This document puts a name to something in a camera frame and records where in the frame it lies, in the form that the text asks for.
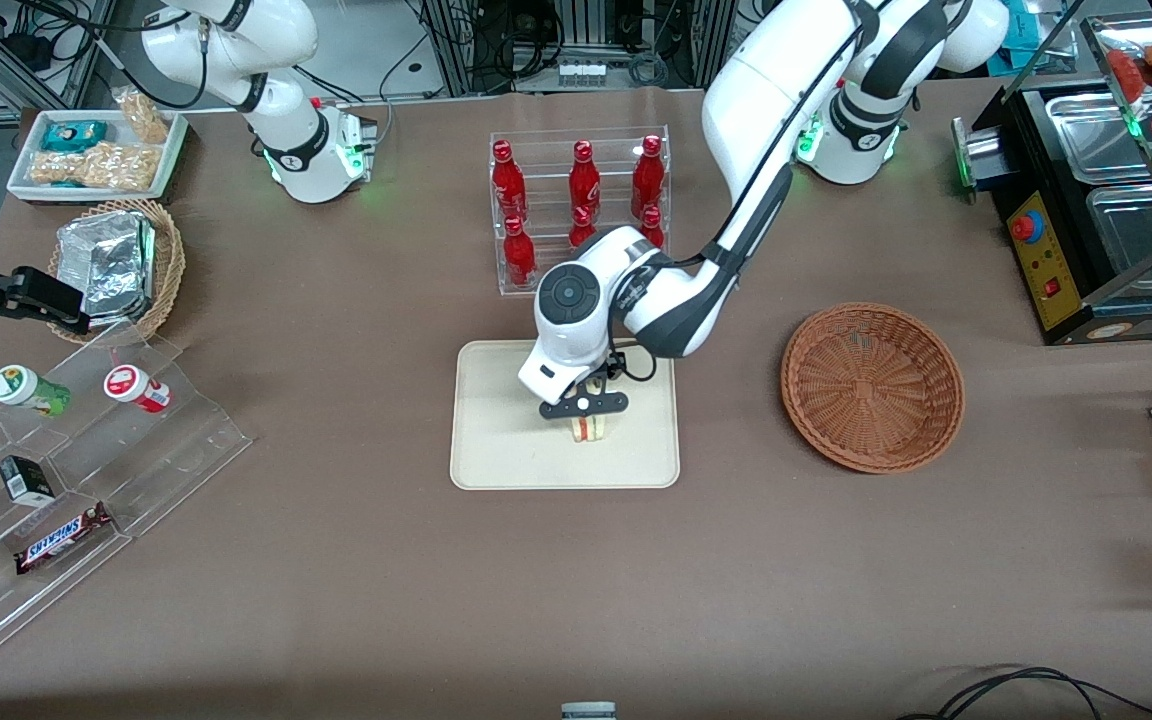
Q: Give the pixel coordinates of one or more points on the small sandwich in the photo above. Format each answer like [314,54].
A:
[591,430]

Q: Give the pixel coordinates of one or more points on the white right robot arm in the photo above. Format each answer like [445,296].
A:
[276,100]

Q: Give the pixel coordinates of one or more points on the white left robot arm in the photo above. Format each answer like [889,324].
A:
[766,80]

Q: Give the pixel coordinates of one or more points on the beige plastic tray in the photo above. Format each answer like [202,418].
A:
[496,450]

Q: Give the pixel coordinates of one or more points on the light wicker basket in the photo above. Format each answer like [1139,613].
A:
[172,260]

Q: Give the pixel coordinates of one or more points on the white rectangular snack tray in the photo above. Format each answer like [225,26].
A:
[31,150]

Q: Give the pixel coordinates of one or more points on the brown round wicker basket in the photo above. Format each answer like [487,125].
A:
[871,390]

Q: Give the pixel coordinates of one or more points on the aluminium foil container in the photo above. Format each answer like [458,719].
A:
[106,265]

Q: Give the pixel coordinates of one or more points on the green lidded snack cup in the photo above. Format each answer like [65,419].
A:
[16,385]

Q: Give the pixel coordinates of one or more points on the red lidded snack cup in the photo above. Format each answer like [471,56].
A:
[126,383]

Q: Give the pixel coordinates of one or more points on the red cola bottle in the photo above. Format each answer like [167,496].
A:
[581,230]
[519,260]
[508,185]
[647,180]
[652,228]
[584,185]

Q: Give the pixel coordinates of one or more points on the clear nut snack bag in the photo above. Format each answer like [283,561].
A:
[121,165]
[144,115]
[54,168]

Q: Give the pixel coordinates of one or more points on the clear acrylic bottle rack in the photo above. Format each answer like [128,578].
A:
[546,215]

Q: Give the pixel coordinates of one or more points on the teal snack packet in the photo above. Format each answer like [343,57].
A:
[74,135]

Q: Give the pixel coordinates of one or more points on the small black box with barcode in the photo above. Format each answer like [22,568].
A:
[26,480]

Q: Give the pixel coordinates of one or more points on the clear acrylic stepped display shelf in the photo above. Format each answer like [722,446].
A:
[186,440]

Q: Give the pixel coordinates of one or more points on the black power adapter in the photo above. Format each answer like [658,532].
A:
[28,50]

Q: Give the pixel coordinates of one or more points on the Snickers chocolate bar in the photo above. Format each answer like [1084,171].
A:
[61,540]

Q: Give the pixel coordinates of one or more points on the grey device at table edge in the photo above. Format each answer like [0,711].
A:
[588,712]

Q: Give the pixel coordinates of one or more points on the white power strip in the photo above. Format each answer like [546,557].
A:
[582,72]

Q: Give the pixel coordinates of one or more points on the silver cylinder with green light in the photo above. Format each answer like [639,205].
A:
[978,155]

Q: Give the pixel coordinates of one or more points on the red emergency stop button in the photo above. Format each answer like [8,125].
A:
[1026,226]

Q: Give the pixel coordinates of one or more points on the black food warmer machine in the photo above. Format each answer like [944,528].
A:
[1066,280]

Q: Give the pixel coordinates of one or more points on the steel food pan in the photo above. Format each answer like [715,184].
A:
[1136,235]
[1096,135]

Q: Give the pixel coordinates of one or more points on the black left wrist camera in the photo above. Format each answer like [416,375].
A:
[609,378]

